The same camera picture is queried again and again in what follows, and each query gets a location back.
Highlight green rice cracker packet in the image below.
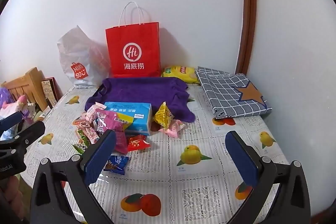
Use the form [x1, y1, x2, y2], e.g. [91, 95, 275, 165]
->
[72, 129, 91, 155]

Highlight pink Lotso bear snack bar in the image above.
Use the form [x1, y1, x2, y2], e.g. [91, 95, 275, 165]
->
[72, 119, 99, 145]

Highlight blue snack packet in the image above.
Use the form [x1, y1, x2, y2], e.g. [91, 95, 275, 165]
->
[103, 155, 129, 175]

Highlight magenta snack bag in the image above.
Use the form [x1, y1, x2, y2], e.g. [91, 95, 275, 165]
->
[96, 109, 134, 155]

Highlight light pink wafer packet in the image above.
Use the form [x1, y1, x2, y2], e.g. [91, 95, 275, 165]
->
[85, 102, 106, 123]

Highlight red candy packet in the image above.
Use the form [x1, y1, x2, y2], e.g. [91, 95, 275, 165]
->
[127, 135, 150, 152]

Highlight yellow triangular snack packet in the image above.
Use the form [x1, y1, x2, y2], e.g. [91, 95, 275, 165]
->
[153, 102, 174, 130]

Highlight pink candy packet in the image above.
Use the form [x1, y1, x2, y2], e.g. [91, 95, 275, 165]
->
[159, 119, 186, 138]

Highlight person's left hand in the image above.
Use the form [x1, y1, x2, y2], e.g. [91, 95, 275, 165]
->
[3, 176, 25, 220]

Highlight pink purple toy figures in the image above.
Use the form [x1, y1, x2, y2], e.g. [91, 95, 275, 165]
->
[0, 87, 36, 140]

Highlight patterned framed box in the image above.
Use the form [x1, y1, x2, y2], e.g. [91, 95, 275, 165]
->
[41, 77, 63, 109]

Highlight blue tissue pack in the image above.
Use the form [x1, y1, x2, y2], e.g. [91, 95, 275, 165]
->
[104, 102, 153, 136]

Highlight white Miniso plastic bag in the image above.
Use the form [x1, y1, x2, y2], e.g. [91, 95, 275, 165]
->
[57, 26, 110, 88]

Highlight fruit print tablecloth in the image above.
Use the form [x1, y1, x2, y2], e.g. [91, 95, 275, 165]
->
[20, 82, 289, 224]

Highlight purple towel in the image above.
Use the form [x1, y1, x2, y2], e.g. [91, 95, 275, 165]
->
[84, 77, 195, 123]

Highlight red Hi paper bag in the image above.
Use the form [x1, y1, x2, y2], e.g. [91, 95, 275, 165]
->
[105, 6, 161, 78]

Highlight yellow chips bag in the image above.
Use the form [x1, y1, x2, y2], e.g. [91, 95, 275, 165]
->
[161, 66, 199, 84]

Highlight brown wooden door frame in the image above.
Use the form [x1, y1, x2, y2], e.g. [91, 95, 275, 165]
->
[235, 0, 257, 75]

